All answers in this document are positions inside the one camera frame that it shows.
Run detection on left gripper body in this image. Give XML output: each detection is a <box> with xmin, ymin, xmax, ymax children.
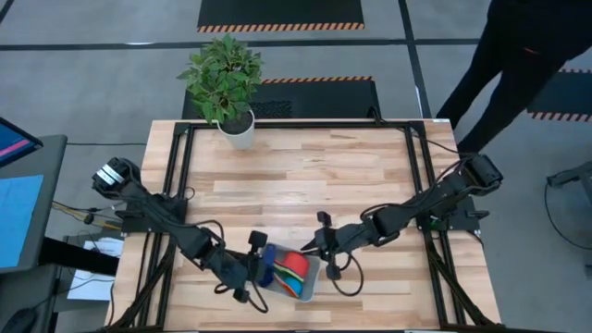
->
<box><xmin>205</xmin><ymin>247</ymin><xmax>274</xmax><ymax>304</ymax></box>

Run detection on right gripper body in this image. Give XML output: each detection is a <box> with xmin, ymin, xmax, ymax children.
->
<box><xmin>319</xmin><ymin>224</ymin><xmax>371</xmax><ymax>254</ymax></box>

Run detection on grey plastic basket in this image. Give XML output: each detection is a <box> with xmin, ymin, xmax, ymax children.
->
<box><xmin>258</xmin><ymin>242</ymin><xmax>322</xmax><ymax>303</ymax></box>

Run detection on red measuring cup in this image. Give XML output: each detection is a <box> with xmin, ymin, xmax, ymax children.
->
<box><xmin>276</xmin><ymin>251</ymin><xmax>311</xmax><ymax>281</ymax></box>

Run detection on green measuring cup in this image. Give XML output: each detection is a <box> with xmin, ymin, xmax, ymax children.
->
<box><xmin>275</xmin><ymin>264</ymin><xmax>304</xmax><ymax>284</ymax></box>

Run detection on royal blue measuring cup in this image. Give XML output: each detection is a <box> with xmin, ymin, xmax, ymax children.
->
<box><xmin>257</xmin><ymin>243</ymin><xmax>278</xmax><ymax>289</ymax></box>

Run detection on orange measuring cup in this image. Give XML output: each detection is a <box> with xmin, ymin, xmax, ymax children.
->
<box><xmin>278</xmin><ymin>276</ymin><xmax>301</xmax><ymax>298</ymax></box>

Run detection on white plant pot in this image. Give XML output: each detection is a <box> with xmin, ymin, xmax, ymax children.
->
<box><xmin>216</xmin><ymin>109</ymin><xmax>256</xmax><ymax>152</ymax></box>

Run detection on white paper sheet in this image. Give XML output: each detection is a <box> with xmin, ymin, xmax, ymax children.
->
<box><xmin>67</xmin><ymin>236</ymin><xmax>124</xmax><ymax>302</ymax></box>

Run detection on black hazard-striped floor mat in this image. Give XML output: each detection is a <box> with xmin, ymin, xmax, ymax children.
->
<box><xmin>197</xmin><ymin>0</ymin><xmax>365</xmax><ymax>33</ymax></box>
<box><xmin>526</xmin><ymin>68</ymin><xmax>592</xmax><ymax>124</ymax></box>
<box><xmin>181</xmin><ymin>76</ymin><xmax>382</xmax><ymax>120</ymax></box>

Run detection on black desk foot bar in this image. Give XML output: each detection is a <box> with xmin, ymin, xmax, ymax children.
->
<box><xmin>39</xmin><ymin>236</ymin><xmax>119</xmax><ymax>277</ymax></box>

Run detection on green leafy plant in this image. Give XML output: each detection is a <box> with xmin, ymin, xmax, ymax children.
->
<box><xmin>177</xmin><ymin>32</ymin><xmax>265</xmax><ymax>125</ymax></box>

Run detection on grey desk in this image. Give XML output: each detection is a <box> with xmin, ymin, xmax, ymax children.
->
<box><xmin>0</xmin><ymin>134</ymin><xmax>68</xmax><ymax>275</ymax></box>

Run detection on blue paper sheet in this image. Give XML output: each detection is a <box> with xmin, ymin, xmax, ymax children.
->
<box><xmin>0</xmin><ymin>174</ymin><xmax>44</xmax><ymax>269</ymax></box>

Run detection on person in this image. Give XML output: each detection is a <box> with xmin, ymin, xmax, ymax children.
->
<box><xmin>436</xmin><ymin>0</ymin><xmax>592</xmax><ymax>156</ymax></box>

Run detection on computer monitor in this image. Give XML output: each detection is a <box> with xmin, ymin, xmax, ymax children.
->
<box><xmin>0</xmin><ymin>117</ymin><xmax>44</xmax><ymax>168</ymax></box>

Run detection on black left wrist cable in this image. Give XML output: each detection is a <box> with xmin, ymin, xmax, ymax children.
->
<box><xmin>213</xmin><ymin>281</ymin><xmax>270</xmax><ymax>315</ymax></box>

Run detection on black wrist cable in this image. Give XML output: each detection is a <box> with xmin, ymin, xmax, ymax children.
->
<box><xmin>326</xmin><ymin>252</ymin><xmax>365</xmax><ymax>298</ymax></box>
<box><xmin>213</xmin><ymin>281</ymin><xmax>270</xmax><ymax>315</ymax></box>

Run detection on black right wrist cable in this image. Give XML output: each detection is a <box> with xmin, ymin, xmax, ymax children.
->
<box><xmin>326</xmin><ymin>252</ymin><xmax>365</xmax><ymax>298</ymax></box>

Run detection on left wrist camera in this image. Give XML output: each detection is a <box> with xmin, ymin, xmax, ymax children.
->
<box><xmin>247</xmin><ymin>229</ymin><xmax>269</xmax><ymax>260</ymax></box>

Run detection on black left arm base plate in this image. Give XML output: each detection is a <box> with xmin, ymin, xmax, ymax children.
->
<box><xmin>115</xmin><ymin>197</ymin><xmax>189</xmax><ymax>234</ymax></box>

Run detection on black aluminium table frame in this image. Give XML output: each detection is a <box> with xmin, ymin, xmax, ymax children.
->
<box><xmin>104</xmin><ymin>120</ymin><xmax>508</xmax><ymax>333</ymax></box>

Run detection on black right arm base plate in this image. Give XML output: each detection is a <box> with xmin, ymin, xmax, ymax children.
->
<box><xmin>413</xmin><ymin>194</ymin><xmax>490</xmax><ymax>232</ymax></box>

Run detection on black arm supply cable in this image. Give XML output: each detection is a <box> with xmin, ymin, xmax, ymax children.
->
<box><xmin>406</xmin><ymin>131</ymin><xmax>474</xmax><ymax>157</ymax></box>

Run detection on bundle of coloured cables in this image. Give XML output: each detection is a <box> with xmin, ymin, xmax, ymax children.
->
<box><xmin>51</xmin><ymin>199</ymin><xmax>124</xmax><ymax>231</ymax></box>

